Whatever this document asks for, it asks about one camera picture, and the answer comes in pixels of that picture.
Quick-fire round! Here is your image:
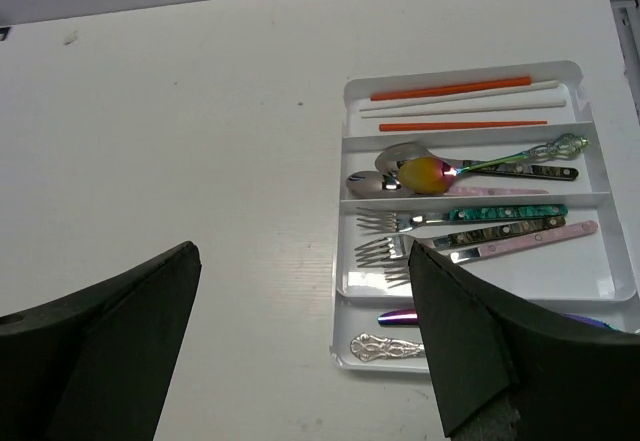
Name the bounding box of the pink handled fork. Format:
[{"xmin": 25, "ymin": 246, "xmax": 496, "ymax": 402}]
[{"xmin": 383, "ymin": 220, "xmax": 599, "ymax": 285}]

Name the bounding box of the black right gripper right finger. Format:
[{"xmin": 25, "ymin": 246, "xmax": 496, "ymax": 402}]
[{"xmin": 409, "ymin": 244, "xmax": 639, "ymax": 440}]

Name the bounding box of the green handled fork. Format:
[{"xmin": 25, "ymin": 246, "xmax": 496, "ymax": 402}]
[{"xmin": 355, "ymin": 204, "xmax": 569, "ymax": 233}]

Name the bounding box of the dark ornate handled knife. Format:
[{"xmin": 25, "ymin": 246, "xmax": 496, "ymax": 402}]
[{"xmin": 349, "ymin": 333, "xmax": 426, "ymax": 363}]

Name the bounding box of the iridescent rainbow knife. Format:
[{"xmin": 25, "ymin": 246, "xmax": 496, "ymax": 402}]
[{"xmin": 377, "ymin": 308, "xmax": 620, "ymax": 332}]

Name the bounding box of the iridescent gold spoon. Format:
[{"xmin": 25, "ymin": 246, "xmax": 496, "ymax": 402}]
[{"xmin": 397, "ymin": 133, "xmax": 589, "ymax": 195}]

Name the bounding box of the orange chopstick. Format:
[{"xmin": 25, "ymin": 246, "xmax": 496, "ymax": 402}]
[
  {"xmin": 370, "ymin": 76, "xmax": 532, "ymax": 102},
  {"xmin": 378, "ymin": 120, "xmax": 548, "ymax": 132}
]

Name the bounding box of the black handled spoon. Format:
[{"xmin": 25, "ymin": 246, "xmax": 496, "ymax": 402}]
[{"xmin": 374, "ymin": 142, "xmax": 579, "ymax": 181}]

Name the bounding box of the black handled fork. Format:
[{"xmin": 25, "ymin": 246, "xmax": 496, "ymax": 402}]
[{"xmin": 354, "ymin": 216, "xmax": 566, "ymax": 267}]

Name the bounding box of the white cutlery tray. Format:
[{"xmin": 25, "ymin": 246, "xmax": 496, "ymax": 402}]
[{"xmin": 330, "ymin": 61, "xmax": 639, "ymax": 373}]

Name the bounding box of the pink handled spoon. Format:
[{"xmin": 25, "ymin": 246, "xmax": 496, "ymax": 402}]
[{"xmin": 345, "ymin": 171, "xmax": 547, "ymax": 199}]

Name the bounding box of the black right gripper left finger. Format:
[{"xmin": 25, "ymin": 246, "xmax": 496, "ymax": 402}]
[{"xmin": 1, "ymin": 241, "xmax": 202, "ymax": 440}]

